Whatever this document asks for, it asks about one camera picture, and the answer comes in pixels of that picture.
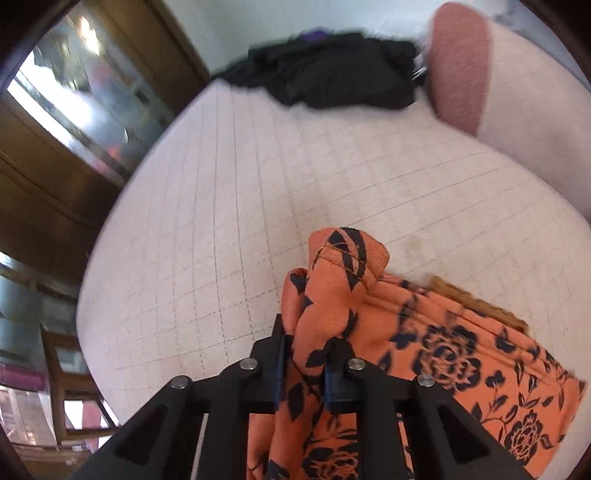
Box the black cloth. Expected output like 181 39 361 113
217 31 419 110

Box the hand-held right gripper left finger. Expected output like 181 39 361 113
69 314 289 480

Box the brown door with stained glass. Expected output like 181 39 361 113
0 0 213 287

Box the orange floral blouse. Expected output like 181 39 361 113
247 227 587 480

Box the white quilted mattress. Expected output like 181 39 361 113
76 78 591 462

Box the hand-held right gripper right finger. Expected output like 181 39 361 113
323 339 532 480

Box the wooden chair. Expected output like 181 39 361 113
41 323 121 446

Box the clear plastic bag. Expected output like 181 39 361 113
413 51 432 88

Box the pink and white bolster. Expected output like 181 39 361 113
427 2 591 222

